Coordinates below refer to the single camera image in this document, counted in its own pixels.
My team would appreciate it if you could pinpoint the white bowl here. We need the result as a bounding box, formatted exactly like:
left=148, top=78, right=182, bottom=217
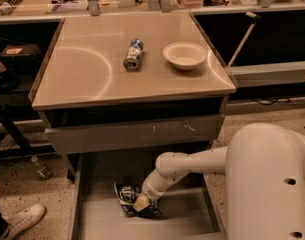
left=163, top=42, right=207, bottom=70

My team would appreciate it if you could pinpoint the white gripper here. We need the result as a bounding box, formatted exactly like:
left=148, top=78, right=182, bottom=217
left=133, top=177, right=167, bottom=212

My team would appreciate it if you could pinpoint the plastic bottle on floor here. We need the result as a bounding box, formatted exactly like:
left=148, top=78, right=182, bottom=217
left=31, top=155, right=53, bottom=180

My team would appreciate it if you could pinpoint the black cable on floor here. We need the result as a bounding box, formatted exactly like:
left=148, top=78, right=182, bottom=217
left=252, top=97, right=292, bottom=106

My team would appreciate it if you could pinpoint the blue and white soda can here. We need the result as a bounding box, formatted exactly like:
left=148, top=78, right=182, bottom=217
left=123, top=38, right=144, bottom=70

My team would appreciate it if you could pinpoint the blue chip bag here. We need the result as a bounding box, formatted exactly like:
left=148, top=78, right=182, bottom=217
left=114, top=183, right=161, bottom=218

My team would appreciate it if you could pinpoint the black stand leg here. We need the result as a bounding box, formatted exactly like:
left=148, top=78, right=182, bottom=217
left=0, top=105, right=54, bottom=158

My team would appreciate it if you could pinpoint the open grey middle drawer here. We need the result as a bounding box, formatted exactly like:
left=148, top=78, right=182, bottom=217
left=68, top=146, right=226, bottom=240

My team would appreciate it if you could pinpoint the white sneaker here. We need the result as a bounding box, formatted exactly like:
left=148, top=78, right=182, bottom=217
left=0, top=204, right=46, bottom=240

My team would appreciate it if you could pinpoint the grey drawer cabinet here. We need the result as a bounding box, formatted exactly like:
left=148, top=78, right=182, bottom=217
left=30, top=12, right=236, bottom=173

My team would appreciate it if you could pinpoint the black bag on shelf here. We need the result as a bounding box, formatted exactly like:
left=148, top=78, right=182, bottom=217
left=0, top=44, right=42, bottom=63

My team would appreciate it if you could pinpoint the grey top drawer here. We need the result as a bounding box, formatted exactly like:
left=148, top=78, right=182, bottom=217
left=45, top=114, right=224, bottom=155

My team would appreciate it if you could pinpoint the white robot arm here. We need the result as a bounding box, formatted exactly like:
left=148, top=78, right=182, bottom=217
left=134, top=123, right=305, bottom=240

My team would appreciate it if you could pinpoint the white stick with black tip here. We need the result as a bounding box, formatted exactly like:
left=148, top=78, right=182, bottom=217
left=227, top=12, right=261, bottom=67

